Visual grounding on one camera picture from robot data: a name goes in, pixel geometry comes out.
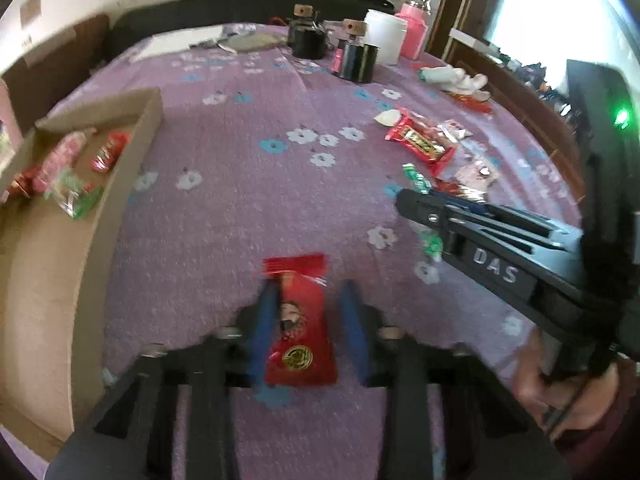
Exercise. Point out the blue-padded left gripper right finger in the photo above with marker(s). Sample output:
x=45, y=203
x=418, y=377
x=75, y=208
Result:
x=355, y=330

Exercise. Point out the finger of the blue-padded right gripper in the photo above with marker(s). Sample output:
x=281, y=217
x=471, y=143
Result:
x=457, y=201

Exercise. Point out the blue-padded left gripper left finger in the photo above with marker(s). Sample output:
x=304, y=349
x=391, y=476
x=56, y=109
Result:
x=266, y=311

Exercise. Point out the red gold-emblem snack packet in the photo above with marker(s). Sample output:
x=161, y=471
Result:
x=302, y=355

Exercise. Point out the person's right hand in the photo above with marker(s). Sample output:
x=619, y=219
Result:
x=578, y=403

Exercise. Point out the pink white small packet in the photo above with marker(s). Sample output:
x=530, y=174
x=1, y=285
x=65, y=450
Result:
x=480, y=173

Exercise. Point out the small green candy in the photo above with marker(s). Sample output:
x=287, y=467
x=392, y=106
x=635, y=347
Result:
x=418, y=182

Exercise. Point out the large red snack packet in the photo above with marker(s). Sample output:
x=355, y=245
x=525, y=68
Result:
x=428, y=141

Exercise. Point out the red foil wrapper under cloth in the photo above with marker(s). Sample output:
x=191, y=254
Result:
x=471, y=103

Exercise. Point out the white cream wedge packet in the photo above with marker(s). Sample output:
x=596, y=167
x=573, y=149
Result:
x=388, y=118

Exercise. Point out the white crumpled cloth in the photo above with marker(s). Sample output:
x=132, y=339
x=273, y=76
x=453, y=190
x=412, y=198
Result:
x=456, y=81

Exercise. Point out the near black cork-top jar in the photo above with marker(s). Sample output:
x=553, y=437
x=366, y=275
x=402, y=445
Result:
x=354, y=60

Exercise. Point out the black cork-top jar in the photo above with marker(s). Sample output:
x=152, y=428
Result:
x=354, y=60
x=307, y=37

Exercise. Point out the purple floral tablecloth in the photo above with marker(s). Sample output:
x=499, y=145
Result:
x=261, y=155

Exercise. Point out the pink sleeved thermos bottle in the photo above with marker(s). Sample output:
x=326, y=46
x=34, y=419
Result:
x=416, y=14

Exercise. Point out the far black cork-top jar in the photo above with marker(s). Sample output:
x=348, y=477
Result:
x=307, y=37

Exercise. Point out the small red candy packet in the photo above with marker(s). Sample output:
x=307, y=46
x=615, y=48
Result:
x=109, y=153

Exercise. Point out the shallow cardboard tray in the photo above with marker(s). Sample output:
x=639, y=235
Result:
x=54, y=272

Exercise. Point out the green white snack packet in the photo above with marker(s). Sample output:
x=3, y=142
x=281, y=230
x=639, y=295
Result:
x=75, y=195

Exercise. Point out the olive notebook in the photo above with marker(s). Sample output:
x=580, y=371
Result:
x=254, y=42

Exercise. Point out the pink patterned snack packet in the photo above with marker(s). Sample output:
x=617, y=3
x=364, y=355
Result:
x=65, y=154

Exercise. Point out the dark red foil snack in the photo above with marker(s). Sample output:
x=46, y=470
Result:
x=22, y=185

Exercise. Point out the white paper sheet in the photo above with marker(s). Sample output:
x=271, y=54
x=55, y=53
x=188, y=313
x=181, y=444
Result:
x=177, y=41

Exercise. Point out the black sofa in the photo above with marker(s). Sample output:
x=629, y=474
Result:
x=141, y=23

